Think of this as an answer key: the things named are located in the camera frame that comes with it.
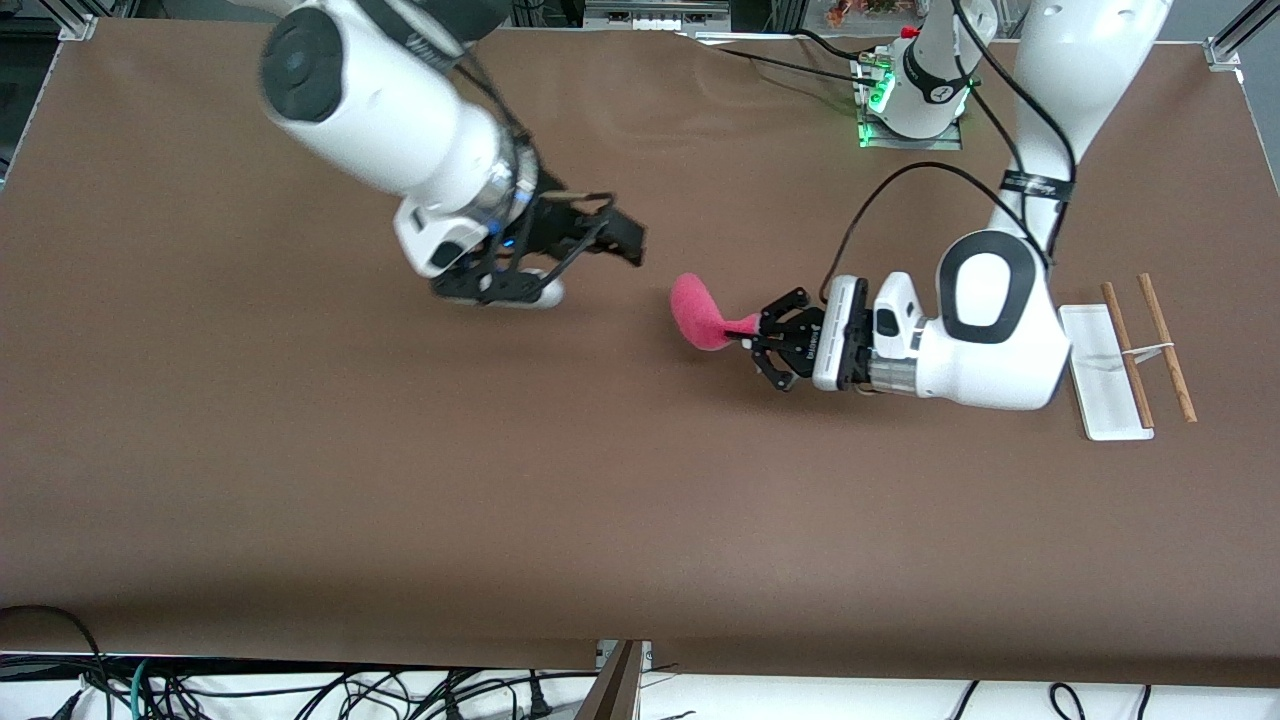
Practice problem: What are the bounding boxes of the white rack base plate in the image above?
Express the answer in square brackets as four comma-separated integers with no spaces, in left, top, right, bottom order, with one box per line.
[1058,305,1156,442]

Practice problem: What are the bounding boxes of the black looped floor cable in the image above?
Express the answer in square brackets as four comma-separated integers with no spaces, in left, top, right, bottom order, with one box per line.
[0,605,106,720]

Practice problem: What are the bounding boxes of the brown wooden beam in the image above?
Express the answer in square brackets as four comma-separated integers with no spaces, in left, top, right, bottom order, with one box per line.
[575,640,646,720]

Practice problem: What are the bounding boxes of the wooden chopsticks pair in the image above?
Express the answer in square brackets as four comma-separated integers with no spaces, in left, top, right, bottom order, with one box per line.
[1138,273,1198,423]

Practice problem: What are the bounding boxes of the short black table cable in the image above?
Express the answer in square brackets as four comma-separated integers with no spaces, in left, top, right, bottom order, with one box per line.
[795,28,881,63]

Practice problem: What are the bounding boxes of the grey and pink towel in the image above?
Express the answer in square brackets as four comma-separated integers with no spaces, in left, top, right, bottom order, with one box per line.
[670,272,763,352]

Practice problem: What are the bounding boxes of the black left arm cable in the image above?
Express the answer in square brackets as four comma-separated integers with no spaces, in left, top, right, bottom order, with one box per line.
[820,0,1079,306]

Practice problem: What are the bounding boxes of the aluminium frame profile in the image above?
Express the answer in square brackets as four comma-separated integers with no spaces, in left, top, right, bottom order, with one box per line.
[55,0,103,43]
[1205,0,1280,73]

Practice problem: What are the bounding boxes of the orange background items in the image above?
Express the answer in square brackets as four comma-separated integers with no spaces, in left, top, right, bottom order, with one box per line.
[825,0,903,27]

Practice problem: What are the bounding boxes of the brown table cover sheet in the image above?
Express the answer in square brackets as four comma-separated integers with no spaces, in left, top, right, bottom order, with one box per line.
[0,18,1280,691]

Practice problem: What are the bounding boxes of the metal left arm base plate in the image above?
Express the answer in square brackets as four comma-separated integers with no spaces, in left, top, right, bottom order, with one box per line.
[855,55,963,151]

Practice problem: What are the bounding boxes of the long black table cable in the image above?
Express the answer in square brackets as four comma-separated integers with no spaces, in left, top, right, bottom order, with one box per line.
[680,33,881,86]

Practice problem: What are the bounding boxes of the tangled black floor cables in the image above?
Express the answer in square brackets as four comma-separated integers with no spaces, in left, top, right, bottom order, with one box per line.
[150,670,556,720]

